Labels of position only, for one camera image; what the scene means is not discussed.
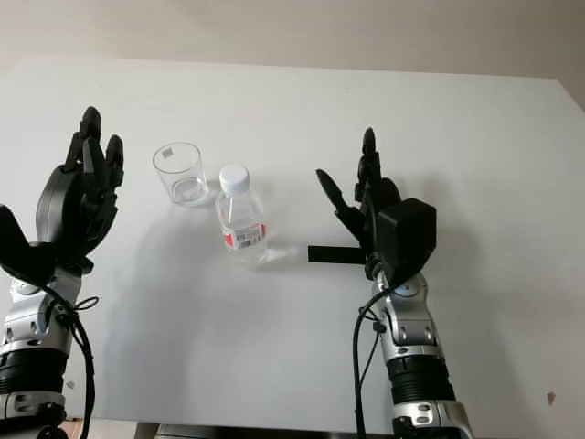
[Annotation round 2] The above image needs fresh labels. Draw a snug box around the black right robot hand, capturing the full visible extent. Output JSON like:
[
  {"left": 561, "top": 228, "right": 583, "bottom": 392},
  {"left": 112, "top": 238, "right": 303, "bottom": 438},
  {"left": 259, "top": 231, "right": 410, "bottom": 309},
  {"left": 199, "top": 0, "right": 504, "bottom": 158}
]
[{"left": 314, "top": 127, "right": 403, "bottom": 267}]

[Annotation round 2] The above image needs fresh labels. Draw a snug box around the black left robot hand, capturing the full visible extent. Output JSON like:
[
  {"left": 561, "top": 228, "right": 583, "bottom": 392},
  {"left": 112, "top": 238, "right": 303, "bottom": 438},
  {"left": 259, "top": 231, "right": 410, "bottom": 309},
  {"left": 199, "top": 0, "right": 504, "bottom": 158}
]
[{"left": 35, "top": 106, "right": 126, "bottom": 266}]

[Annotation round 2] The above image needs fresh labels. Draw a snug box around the clear plastic water bottle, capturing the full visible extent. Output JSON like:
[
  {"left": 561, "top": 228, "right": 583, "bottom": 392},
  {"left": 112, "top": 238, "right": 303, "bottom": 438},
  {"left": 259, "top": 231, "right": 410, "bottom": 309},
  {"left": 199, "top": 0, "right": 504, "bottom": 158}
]
[{"left": 214, "top": 165, "right": 271, "bottom": 272}]

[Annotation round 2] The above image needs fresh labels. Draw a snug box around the clear glass cup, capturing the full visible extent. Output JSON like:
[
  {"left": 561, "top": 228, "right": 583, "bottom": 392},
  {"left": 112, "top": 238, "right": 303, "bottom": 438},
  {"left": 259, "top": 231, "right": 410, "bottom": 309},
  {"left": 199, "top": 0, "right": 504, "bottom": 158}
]
[{"left": 152, "top": 141, "right": 211, "bottom": 209}]

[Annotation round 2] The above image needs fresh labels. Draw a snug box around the black tape strip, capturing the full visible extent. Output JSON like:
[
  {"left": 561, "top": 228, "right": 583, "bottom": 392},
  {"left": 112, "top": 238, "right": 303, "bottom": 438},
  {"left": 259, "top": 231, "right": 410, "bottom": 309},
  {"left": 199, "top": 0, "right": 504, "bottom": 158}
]
[{"left": 306, "top": 244, "right": 367, "bottom": 265}]

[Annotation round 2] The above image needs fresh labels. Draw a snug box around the dark robot torso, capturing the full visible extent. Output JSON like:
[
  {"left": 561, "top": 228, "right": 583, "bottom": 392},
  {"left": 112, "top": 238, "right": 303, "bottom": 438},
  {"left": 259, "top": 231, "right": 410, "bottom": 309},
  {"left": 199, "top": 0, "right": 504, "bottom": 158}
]
[{"left": 156, "top": 422, "right": 395, "bottom": 439}]

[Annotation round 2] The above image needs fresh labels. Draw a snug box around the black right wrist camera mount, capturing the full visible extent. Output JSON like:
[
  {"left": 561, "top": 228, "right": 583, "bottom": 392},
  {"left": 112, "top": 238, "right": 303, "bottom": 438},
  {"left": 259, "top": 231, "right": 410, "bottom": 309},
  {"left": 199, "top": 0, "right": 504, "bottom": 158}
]
[{"left": 375, "top": 197, "right": 438, "bottom": 281}]

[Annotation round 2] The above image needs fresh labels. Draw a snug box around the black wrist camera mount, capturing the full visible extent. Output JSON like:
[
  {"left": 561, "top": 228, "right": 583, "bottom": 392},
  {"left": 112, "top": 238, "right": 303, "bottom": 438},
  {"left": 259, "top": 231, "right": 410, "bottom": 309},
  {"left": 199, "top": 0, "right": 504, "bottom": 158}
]
[
  {"left": 0, "top": 203, "right": 95, "bottom": 288},
  {"left": 375, "top": 197, "right": 438, "bottom": 281}
]

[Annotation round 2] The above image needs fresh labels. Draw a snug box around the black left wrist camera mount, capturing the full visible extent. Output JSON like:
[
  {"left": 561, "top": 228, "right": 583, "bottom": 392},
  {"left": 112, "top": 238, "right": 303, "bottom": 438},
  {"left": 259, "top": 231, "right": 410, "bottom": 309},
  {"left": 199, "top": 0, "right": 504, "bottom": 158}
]
[{"left": 0, "top": 203, "right": 95, "bottom": 288}]

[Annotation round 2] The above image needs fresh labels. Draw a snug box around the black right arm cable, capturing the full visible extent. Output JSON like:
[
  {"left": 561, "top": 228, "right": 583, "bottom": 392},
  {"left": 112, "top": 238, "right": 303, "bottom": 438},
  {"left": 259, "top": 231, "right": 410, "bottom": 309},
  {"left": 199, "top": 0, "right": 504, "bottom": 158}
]
[{"left": 350, "top": 287, "right": 393, "bottom": 439}]

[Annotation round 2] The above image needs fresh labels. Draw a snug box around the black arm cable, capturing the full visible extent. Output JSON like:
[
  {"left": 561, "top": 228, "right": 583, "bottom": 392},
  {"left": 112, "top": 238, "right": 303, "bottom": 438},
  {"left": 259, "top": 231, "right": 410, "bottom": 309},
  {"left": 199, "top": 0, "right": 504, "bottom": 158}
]
[
  {"left": 43, "top": 276, "right": 101, "bottom": 439},
  {"left": 350, "top": 287, "right": 393, "bottom": 439}
]

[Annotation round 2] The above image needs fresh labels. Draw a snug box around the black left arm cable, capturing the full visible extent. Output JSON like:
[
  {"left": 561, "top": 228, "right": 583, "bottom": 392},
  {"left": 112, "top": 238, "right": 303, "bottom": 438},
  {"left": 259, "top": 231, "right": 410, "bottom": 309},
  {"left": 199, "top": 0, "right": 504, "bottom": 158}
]
[{"left": 43, "top": 276, "right": 101, "bottom": 439}]

